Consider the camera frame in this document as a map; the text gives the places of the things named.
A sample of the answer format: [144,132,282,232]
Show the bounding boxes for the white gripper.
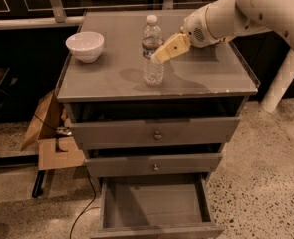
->
[150,5,218,64]

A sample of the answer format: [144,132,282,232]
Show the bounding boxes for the clear plastic water bottle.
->
[142,15,164,86]

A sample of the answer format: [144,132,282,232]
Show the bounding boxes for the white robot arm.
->
[151,0,294,64]

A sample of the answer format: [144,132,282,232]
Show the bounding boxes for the grey top drawer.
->
[64,102,246,151]

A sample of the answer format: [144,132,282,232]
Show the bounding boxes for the grey drawer cabinet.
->
[58,11,258,239]

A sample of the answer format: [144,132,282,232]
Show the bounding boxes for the grey middle drawer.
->
[85,143,224,177]

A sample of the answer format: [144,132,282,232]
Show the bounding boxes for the grey open bottom drawer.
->
[92,174,224,239]

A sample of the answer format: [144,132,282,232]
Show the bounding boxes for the white ceramic bowl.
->
[65,31,105,63]

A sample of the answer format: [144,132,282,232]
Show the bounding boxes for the white metal railing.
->
[0,0,240,32]

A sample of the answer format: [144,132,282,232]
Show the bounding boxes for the brown cardboard box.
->
[21,91,85,170]

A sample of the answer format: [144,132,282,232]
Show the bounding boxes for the white diagonal post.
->
[260,49,294,113]

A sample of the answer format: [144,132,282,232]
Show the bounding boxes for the black cable on floor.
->
[68,169,98,239]

